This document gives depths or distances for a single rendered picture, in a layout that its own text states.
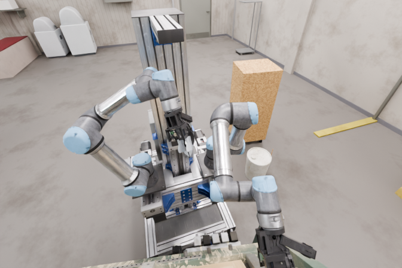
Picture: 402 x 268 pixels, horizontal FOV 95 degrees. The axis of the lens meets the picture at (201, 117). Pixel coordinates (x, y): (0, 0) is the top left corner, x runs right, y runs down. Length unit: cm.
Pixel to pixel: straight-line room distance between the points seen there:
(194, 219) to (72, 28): 715
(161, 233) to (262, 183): 160
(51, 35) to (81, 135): 747
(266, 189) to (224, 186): 16
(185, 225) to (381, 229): 208
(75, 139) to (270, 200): 81
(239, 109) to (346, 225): 213
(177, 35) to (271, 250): 74
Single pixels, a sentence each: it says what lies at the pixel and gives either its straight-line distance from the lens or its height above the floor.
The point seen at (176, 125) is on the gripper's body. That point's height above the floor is 171.
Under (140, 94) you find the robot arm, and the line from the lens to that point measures 74.
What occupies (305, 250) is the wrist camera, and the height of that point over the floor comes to 151.
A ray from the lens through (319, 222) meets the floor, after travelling 267.
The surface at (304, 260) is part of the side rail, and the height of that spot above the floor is 106.
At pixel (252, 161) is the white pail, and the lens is 240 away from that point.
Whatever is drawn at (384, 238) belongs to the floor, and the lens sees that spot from 294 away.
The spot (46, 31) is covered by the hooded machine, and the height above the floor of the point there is 86.
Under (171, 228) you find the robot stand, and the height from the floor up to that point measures 21.
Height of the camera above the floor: 216
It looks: 37 degrees down
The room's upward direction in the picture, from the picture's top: 1 degrees counter-clockwise
